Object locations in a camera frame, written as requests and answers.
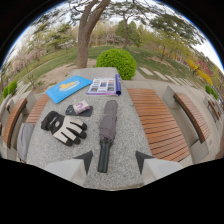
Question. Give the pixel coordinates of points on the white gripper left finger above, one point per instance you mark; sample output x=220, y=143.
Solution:
x=70, y=168

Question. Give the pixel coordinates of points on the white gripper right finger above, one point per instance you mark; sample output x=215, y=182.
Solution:
x=159, y=168

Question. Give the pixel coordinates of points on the pack of tissues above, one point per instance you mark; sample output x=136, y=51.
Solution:
x=81, y=107

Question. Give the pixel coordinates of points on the black and beige gloves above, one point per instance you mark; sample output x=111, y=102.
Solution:
x=65, y=128

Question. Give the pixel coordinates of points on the wooden slat bench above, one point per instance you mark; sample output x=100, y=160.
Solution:
x=37, y=109
x=195, y=115
x=13, y=121
x=156, y=123

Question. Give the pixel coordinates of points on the grey folded umbrella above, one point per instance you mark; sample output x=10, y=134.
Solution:
x=107, y=134

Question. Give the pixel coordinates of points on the black phone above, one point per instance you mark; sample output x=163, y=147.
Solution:
x=83, y=112

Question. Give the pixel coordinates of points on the open magazine with purple edge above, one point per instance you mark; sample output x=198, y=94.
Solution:
x=104, y=86

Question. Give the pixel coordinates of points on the round green bush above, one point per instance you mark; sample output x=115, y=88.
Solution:
x=116, y=62

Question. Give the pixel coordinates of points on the large tree trunk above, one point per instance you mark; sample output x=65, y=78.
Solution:
x=85, y=36

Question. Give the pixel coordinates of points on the thin tree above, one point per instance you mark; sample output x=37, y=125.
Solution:
x=126, y=30

